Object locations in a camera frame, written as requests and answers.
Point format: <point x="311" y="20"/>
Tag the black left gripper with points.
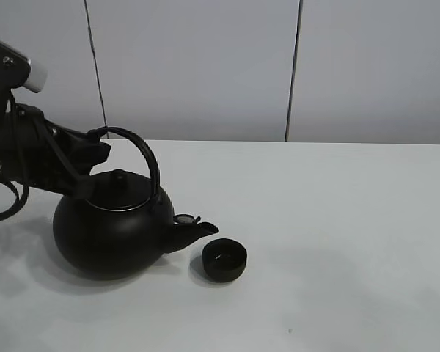
<point x="41" y="154"/>

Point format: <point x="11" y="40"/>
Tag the black round teapot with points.
<point x="127" y="224"/>

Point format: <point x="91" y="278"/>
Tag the small black teacup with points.
<point x="224" y="260"/>

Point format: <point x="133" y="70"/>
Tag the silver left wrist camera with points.
<point x="18" y="70"/>

